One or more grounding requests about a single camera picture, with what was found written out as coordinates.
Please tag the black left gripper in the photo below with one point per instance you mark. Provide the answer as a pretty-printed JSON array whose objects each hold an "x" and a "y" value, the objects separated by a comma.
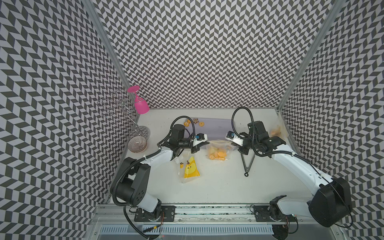
[{"x": 196, "y": 148}]

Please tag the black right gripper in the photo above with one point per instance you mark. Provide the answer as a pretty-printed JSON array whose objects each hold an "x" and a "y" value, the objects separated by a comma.
[{"x": 241, "y": 149}]

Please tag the clear resealable bag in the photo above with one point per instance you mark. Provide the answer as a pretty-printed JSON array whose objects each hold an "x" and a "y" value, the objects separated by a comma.
[{"x": 280, "y": 130}]

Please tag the clear bag yellow chick print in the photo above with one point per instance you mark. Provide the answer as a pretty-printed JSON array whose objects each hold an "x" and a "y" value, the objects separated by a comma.
[{"x": 186, "y": 166}]

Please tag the steel black-tipped tongs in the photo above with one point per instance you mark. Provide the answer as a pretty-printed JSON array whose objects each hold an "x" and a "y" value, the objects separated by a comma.
[{"x": 247, "y": 168}]

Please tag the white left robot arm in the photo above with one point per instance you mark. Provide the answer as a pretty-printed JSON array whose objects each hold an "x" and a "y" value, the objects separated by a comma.
[{"x": 130, "y": 185}]

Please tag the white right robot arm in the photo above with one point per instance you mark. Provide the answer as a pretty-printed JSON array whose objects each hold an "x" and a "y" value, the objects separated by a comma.
[{"x": 331, "y": 197}]

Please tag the lilac plastic tray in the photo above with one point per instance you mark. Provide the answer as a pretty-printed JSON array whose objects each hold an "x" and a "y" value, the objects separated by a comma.
[{"x": 215, "y": 129}]

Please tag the ribbed glass bowl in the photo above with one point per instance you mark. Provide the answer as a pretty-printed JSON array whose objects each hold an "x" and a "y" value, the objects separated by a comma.
[{"x": 137, "y": 144}]

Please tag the pink upside-down wine glass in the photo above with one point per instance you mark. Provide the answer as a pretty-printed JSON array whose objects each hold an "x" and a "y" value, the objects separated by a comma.
[{"x": 141, "y": 105}]

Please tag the chrome glass drying rack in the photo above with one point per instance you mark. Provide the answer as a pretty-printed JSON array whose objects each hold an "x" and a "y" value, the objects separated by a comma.
[{"x": 121, "y": 102}]

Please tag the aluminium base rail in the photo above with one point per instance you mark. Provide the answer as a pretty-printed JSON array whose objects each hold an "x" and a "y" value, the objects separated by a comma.
[{"x": 226, "y": 213}]

